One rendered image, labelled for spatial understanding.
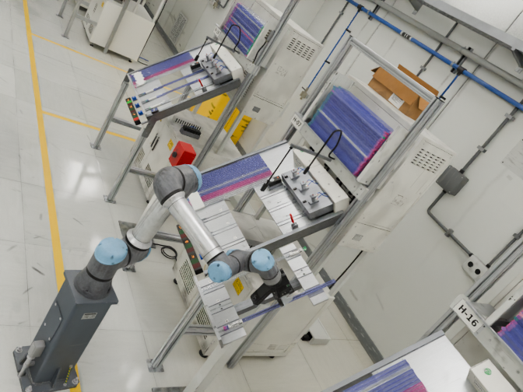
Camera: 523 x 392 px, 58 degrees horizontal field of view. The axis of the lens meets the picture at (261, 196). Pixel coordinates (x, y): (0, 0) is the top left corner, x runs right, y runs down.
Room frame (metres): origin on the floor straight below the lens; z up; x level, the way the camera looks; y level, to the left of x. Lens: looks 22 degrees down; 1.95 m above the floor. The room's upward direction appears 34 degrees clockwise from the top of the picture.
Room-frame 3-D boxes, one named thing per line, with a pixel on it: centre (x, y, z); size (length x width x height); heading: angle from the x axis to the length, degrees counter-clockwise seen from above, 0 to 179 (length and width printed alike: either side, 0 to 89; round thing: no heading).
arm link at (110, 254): (1.56, 0.37, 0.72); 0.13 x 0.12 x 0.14; 163
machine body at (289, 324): (2.61, -0.25, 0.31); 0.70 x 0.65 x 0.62; 42
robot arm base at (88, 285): (1.56, 0.37, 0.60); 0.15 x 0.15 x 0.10
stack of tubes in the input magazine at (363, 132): (2.49, -0.20, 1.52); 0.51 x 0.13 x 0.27; 42
